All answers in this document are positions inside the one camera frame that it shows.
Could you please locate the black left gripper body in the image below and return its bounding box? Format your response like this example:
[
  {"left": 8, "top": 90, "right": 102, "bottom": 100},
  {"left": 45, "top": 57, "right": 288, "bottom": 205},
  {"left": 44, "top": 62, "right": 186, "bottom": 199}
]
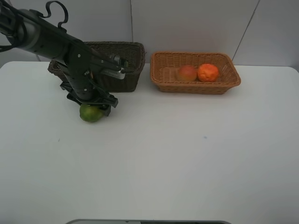
[{"left": 59, "top": 63, "right": 118, "bottom": 109}]

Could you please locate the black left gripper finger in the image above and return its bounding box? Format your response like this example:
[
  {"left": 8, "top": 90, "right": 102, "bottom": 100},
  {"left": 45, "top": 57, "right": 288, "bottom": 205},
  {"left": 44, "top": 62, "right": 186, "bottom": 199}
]
[{"left": 99, "top": 105, "right": 111, "bottom": 117}]

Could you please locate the green lime fruit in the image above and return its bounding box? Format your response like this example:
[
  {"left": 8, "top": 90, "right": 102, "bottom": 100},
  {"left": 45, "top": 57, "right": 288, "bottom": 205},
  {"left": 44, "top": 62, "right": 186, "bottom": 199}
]
[{"left": 79, "top": 104, "right": 104, "bottom": 123}]

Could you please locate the red yellow peach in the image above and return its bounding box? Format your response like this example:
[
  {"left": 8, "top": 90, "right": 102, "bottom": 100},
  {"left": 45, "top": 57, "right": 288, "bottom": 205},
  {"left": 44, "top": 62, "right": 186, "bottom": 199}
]
[{"left": 177, "top": 65, "right": 197, "bottom": 82}]

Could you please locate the orange tangerine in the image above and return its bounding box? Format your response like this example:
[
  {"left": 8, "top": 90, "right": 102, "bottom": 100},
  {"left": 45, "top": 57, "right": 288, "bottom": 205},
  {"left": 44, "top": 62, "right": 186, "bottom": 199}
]
[{"left": 197, "top": 63, "right": 220, "bottom": 82}]

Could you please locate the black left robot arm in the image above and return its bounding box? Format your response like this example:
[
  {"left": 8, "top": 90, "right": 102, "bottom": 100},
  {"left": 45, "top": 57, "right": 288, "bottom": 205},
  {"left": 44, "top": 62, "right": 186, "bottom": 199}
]
[{"left": 0, "top": 0, "right": 128, "bottom": 116}]

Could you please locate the dark brown wicker basket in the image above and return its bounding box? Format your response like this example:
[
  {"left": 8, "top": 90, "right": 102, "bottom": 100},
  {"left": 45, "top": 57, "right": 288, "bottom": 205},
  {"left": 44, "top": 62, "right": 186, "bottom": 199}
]
[{"left": 48, "top": 42, "right": 147, "bottom": 93}]

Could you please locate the light orange wicker basket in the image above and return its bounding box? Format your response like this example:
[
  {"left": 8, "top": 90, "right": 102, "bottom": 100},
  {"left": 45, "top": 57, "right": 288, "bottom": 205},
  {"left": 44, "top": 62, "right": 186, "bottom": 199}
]
[{"left": 150, "top": 51, "right": 241, "bottom": 95}]

